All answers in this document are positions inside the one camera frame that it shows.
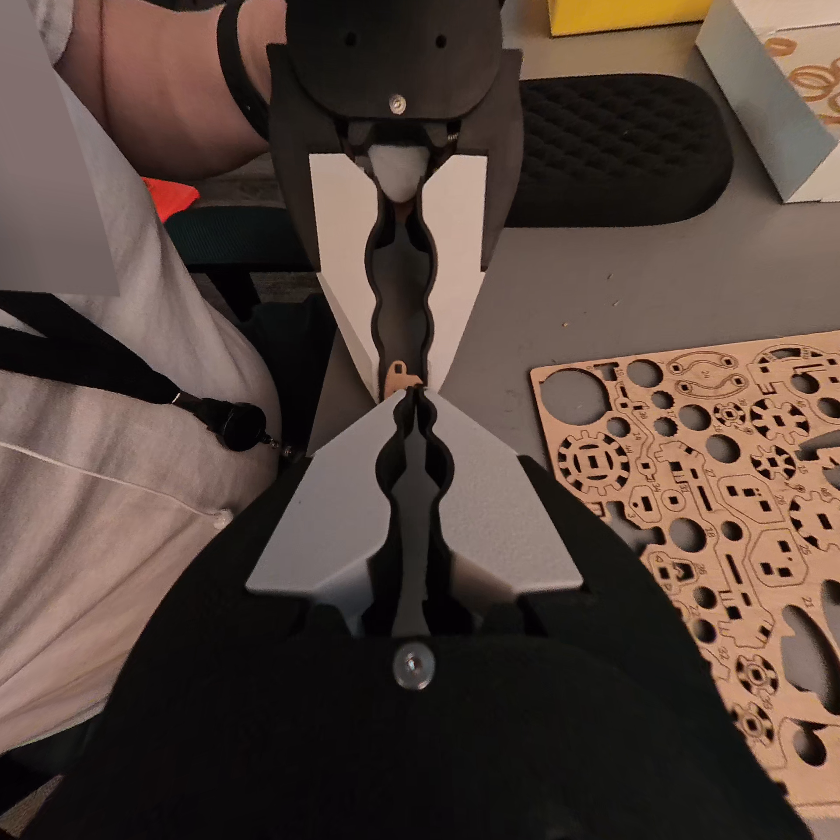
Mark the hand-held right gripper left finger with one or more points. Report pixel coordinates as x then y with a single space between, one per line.
328 525

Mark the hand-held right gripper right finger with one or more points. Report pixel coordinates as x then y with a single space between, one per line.
499 525

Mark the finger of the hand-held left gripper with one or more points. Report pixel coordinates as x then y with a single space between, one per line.
459 249
338 249

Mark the small wooden model part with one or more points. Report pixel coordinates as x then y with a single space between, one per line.
401 377

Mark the person's left forearm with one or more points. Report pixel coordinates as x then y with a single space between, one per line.
164 85

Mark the laser-cut wooden parts sheet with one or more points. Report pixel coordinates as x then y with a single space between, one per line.
689 525

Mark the dark green chair seat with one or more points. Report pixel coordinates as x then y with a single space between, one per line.
229 233

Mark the black badge reel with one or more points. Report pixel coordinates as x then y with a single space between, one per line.
233 423

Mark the black wrist band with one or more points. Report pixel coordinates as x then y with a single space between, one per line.
239 85

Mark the orange object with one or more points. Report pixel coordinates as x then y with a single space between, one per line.
170 195

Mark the black padded wrist rest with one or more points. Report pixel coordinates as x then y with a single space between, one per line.
610 151

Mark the yellow box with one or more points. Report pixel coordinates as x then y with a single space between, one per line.
623 16

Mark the pale blue cardboard box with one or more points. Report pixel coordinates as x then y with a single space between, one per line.
768 111

